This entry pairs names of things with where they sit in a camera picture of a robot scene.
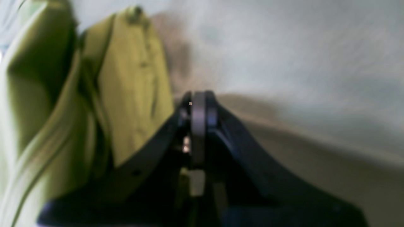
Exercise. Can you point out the right gripper black right finger side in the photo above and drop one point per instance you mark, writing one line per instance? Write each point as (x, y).
(252, 189)

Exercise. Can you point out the grey-green table cloth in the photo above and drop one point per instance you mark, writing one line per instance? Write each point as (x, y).
(318, 83)

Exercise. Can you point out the right gripper black left finger side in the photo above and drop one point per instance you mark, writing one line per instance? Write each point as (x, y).
(148, 190)

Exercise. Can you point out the light green T-shirt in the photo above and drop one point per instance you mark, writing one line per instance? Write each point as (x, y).
(72, 106)

